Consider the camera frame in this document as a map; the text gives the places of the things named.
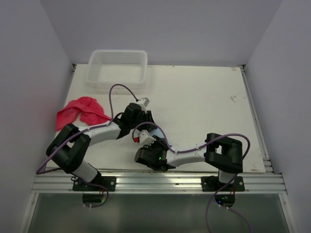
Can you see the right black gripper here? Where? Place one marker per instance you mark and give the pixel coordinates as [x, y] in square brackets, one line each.
[158, 141]

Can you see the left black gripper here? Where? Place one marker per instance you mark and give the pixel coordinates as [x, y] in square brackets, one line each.
[147, 116]

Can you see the light blue towel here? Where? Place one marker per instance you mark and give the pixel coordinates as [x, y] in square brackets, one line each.
[157, 132]

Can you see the red towel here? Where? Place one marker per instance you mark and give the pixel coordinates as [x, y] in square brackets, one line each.
[89, 110]

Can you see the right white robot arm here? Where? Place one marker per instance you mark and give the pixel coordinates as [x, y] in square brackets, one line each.
[223, 153]

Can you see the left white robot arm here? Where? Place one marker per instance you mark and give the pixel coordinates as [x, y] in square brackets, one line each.
[69, 147]

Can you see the white plastic mesh basket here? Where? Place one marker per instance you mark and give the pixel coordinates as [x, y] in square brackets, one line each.
[108, 67]

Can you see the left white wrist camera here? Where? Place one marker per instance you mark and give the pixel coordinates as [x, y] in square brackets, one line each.
[143, 101]

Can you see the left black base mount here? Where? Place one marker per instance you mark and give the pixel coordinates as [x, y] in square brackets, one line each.
[100, 183]

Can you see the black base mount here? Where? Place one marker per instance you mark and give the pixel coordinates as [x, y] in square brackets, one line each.
[212, 184]
[100, 183]

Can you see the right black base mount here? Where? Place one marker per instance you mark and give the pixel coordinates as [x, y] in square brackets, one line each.
[212, 184]

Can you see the aluminium front rail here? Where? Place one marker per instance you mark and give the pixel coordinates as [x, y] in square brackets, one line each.
[147, 182]

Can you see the aluminium side rail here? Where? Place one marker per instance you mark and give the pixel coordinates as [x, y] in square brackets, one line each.
[265, 156]

